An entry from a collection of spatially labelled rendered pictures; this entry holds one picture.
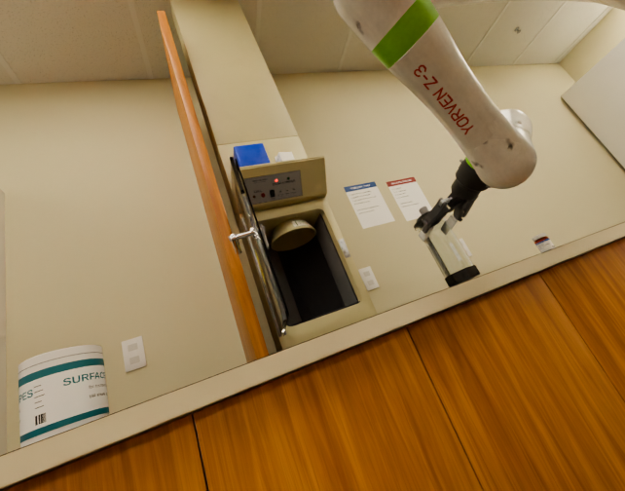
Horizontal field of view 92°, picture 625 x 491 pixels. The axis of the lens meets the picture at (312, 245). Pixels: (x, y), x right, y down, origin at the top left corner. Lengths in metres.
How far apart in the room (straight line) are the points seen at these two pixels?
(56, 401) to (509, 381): 0.89
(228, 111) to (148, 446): 1.10
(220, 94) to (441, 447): 1.33
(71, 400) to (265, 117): 1.06
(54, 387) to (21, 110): 1.60
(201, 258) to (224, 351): 0.42
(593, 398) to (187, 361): 1.22
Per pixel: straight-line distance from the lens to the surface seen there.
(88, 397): 0.75
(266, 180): 1.01
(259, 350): 0.80
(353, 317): 0.96
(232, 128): 1.26
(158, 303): 1.39
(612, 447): 1.02
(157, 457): 0.63
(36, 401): 0.76
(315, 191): 1.07
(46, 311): 1.52
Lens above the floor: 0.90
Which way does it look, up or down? 20 degrees up
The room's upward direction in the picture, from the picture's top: 22 degrees counter-clockwise
